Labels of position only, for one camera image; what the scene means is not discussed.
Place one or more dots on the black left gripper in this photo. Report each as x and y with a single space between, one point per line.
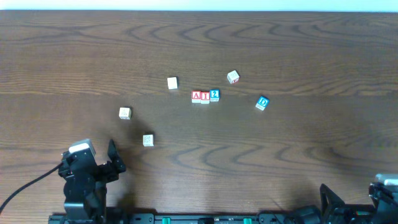
101 170

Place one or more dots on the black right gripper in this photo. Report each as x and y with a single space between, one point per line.
347 210

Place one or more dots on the red A letter block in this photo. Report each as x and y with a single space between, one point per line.
196 96

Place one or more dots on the red I letter block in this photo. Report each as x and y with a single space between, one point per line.
205 97

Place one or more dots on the blue 2 number block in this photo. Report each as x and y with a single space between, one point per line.
214 95

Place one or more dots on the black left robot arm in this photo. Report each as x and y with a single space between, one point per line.
86 202

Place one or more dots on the blue H letter block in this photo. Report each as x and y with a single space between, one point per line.
148 140

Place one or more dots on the cow picture wooden block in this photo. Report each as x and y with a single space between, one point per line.
125 113

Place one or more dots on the plain face wooden block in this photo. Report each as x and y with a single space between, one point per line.
172 83

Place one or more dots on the blue D letter block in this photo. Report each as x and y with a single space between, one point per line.
262 103

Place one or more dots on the red E letter block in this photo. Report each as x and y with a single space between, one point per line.
233 77

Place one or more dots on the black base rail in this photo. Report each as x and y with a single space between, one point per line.
149 218

